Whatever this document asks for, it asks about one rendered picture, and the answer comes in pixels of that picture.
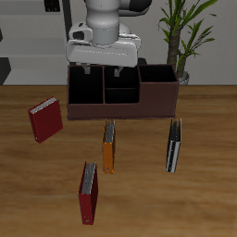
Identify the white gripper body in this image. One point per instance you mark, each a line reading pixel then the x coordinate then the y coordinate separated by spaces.
pixel 102 54

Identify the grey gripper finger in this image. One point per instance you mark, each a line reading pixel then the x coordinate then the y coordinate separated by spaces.
pixel 117 72
pixel 87 69

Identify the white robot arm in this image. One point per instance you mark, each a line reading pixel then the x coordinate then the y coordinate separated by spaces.
pixel 102 21

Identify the dark brown desk caddy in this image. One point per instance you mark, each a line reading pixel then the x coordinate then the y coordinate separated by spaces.
pixel 154 98

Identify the wide red book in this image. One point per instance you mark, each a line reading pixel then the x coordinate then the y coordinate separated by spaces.
pixel 46 121

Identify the orange book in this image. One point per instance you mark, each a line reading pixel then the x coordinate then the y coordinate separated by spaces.
pixel 109 151

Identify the black book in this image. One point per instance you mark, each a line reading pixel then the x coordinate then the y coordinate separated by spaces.
pixel 173 148

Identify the narrow red book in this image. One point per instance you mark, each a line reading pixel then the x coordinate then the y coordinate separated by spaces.
pixel 89 197

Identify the green pot plant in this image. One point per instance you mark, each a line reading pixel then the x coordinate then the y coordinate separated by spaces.
pixel 177 40

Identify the grey wall shelf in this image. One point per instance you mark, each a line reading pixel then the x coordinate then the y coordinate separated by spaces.
pixel 31 34

